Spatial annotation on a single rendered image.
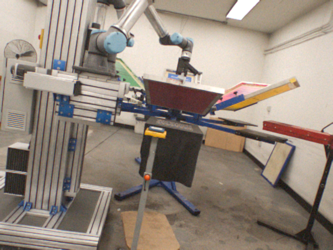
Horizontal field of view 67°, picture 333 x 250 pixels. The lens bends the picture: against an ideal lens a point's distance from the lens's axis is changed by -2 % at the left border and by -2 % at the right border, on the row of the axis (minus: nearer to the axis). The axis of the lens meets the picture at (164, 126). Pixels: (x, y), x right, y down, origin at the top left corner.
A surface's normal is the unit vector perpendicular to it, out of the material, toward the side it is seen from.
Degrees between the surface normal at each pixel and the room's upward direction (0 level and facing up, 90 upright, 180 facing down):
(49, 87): 90
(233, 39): 90
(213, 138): 78
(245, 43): 90
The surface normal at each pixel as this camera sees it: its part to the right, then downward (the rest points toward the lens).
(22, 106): 0.08, 0.17
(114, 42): 0.60, 0.35
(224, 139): 0.00, -0.06
